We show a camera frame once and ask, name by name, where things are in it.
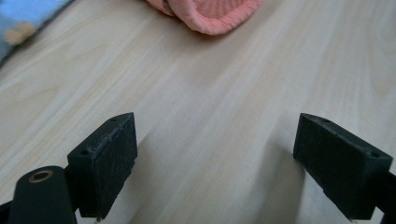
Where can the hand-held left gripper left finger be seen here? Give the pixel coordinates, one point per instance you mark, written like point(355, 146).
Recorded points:
point(106, 165)

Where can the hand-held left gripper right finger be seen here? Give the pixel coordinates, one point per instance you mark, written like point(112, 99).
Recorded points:
point(339, 168)

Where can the blue cloth with beige print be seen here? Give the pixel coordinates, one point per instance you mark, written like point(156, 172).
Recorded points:
point(21, 18)

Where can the pink quilted fabric garment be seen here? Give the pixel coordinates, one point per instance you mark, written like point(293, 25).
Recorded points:
point(211, 15)

